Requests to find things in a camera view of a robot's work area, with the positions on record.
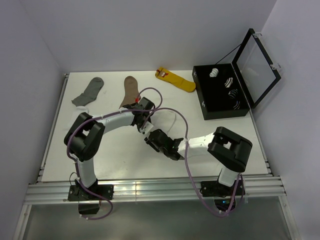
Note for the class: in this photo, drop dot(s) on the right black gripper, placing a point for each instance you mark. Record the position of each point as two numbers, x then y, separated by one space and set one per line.
149 142

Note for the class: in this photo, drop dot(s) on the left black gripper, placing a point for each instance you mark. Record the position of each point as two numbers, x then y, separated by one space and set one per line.
148 116

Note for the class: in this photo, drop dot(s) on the white sock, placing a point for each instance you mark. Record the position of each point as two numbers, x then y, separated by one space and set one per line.
78 110
214 73

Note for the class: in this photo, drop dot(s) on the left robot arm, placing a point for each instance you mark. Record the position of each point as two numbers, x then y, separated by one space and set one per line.
85 135

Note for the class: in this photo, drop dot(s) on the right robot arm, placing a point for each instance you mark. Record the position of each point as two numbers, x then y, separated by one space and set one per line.
226 146

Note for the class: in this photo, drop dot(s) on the brown striped sock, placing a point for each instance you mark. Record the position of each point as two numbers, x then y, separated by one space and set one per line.
131 92

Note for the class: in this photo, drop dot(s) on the yellow sock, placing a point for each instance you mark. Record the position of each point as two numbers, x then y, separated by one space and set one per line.
175 80

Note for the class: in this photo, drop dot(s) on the grey sock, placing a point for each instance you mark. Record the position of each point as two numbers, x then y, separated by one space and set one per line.
90 93

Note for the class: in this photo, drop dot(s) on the black storage box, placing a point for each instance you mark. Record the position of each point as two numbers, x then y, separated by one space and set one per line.
213 95

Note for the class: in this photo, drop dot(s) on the dark rolled sock lower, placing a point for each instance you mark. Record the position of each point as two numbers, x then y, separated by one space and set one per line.
237 105

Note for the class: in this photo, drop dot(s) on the dark striped rolled sock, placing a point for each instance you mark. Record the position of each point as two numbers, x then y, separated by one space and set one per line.
233 94

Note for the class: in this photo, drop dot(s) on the white rolled sock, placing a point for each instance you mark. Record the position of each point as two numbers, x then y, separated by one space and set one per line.
214 73

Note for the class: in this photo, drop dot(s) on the striped rolled sock upper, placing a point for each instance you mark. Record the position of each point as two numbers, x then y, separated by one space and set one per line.
228 82

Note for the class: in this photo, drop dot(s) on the box lid with glass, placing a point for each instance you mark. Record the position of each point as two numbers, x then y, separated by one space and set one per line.
256 72

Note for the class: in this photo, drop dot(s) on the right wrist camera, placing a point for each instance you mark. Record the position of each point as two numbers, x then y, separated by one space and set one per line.
146 128

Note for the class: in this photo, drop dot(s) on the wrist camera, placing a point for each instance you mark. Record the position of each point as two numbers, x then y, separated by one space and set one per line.
146 128
137 101

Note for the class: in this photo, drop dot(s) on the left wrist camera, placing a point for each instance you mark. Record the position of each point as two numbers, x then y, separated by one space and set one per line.
137 101

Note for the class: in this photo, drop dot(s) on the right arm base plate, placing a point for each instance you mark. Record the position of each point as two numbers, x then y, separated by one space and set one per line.
213 188

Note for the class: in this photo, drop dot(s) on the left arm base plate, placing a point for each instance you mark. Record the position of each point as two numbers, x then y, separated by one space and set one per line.
100 192

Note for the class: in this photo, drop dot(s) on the aluminium frame rail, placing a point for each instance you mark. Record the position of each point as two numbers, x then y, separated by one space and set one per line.
170 189

